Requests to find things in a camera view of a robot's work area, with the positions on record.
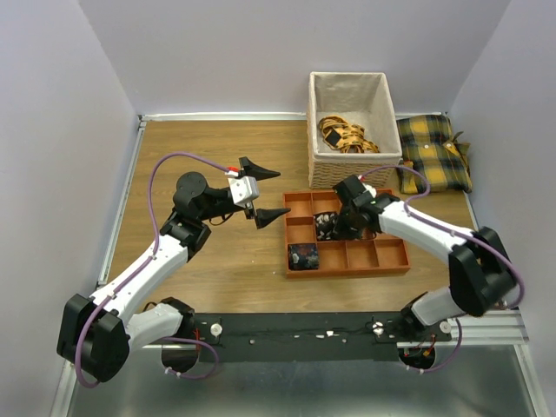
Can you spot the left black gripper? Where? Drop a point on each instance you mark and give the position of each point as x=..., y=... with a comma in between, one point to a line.
x=263, y=216

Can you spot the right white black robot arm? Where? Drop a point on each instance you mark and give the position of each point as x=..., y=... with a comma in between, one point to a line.
x=480, y=273

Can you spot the yellow plaid shirt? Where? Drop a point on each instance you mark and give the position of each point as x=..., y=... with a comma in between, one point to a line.
x=431, y=148

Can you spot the aluminium frame rail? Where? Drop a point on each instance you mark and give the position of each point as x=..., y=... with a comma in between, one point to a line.
x=491, y=332

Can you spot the orange compartment tray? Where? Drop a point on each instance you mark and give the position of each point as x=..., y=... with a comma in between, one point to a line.
x=367, y=256

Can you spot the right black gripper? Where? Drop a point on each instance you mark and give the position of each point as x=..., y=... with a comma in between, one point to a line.
x=343, y=232

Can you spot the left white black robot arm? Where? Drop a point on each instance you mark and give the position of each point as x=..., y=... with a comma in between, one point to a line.
x=175, y=243

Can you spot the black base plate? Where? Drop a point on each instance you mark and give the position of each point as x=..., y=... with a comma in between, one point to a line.
x=287, y=337

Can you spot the orange patterned tie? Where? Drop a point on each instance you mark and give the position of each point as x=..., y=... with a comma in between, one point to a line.
x=346, y=137

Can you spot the wicker basket with liner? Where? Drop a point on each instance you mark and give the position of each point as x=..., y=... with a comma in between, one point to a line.
x=360, y=97

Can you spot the rolled dark floral tie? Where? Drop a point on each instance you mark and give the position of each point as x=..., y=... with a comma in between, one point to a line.
x=303, y=256

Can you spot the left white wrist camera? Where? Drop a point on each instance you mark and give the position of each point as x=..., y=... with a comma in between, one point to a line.
x=244, y=188

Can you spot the black floral tie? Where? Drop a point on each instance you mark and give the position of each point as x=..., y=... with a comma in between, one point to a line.
x=324, y=223

